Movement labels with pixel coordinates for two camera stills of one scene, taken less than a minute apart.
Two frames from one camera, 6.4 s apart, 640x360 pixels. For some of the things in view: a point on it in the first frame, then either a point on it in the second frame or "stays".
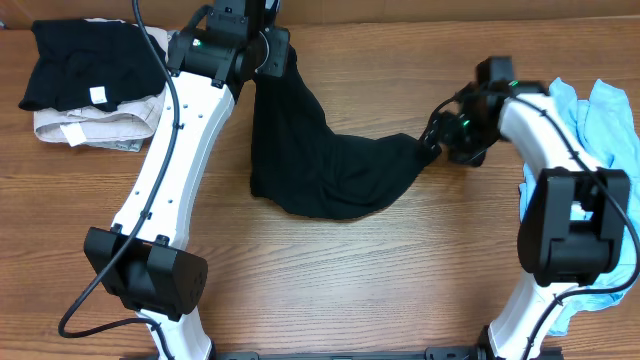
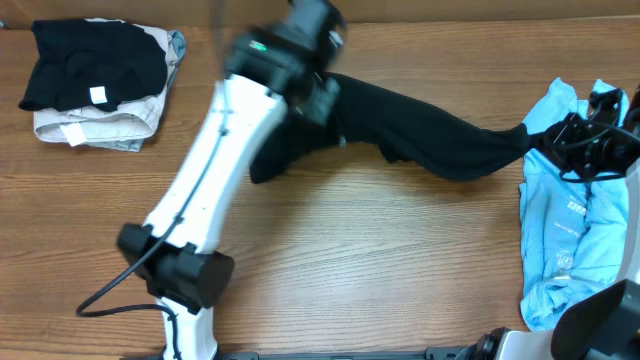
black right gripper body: [469, 141] to [588, 158]
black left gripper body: [275, 60] to [321, 100]
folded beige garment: [136, 119] stays
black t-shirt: [298, 167] to [424, 135]
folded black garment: [96, 63] stays
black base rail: [432, 354] stays
